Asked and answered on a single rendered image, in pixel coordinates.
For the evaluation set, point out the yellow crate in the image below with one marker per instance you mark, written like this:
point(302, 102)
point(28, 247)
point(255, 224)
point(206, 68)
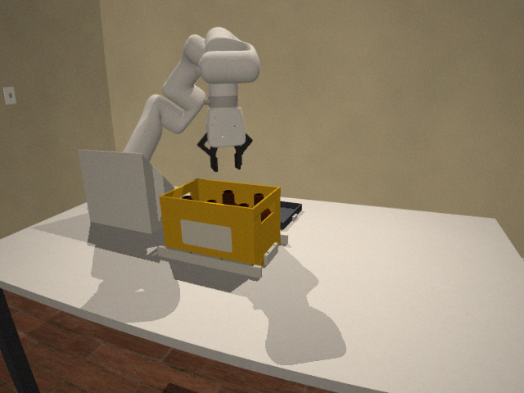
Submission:
point(219, 230)

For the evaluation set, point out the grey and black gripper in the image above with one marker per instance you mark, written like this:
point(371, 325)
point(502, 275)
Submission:
point(226, 126)

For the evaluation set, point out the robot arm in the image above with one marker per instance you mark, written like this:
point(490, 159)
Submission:
point(232, 62)

